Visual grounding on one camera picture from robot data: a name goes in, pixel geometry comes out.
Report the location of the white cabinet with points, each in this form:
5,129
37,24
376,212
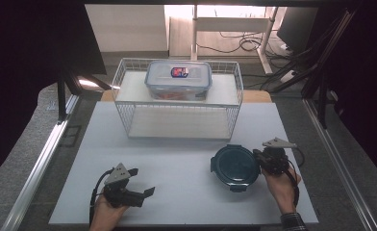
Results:
125,29

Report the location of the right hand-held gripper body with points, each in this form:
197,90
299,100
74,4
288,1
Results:
274,160

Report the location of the aluminium rail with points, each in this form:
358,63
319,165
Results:
337,154
36,173

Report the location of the black metal stand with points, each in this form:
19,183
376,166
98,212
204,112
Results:
61,96
321,83

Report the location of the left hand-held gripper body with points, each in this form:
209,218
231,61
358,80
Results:
119,189

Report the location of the dark blue round container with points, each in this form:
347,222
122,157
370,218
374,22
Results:
236,166

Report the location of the clear rectangular food container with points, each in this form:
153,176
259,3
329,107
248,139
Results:
164,75

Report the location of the dark curtain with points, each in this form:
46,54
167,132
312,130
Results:
369,80
23,64

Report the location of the person's right hand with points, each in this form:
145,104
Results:
282,189

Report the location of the black monitor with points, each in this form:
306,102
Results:
297,29

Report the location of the white desk frame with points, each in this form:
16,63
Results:
231,24

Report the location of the person's left hand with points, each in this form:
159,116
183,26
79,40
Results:
105,213

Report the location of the wooden board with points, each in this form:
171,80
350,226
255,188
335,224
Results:
257,96

